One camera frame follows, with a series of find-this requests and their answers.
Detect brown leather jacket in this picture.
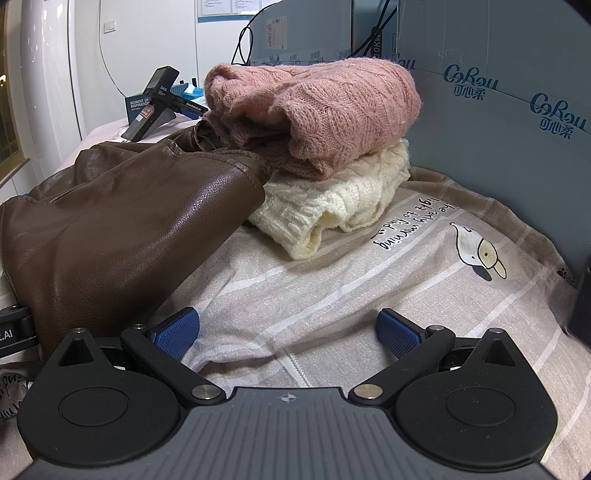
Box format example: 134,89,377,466
0,121,273,365

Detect black smartphone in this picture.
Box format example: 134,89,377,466
568,258,591,337

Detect cream knit sweater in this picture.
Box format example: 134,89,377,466
247,138,411,260

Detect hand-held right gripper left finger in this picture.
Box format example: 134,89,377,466
50,307,227,409

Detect dark blue small box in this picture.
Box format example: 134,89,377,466
124,95,153,125

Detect wall poster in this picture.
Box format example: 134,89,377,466
198,0,264,19

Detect black spare gripper device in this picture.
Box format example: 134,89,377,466
121,66,206,143

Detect black cable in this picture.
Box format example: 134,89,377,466
231,0,398,65

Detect pink knit sweater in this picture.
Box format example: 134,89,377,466
203,59,422,181

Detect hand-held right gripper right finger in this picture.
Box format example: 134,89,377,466
348,308,526,409

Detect printed striped bedsheet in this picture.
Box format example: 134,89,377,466
0,166,591,480

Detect large blue cardboard box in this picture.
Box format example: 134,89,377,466
397,0,591,287

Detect blue tissue pack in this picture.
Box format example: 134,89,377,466
172,79,204,97

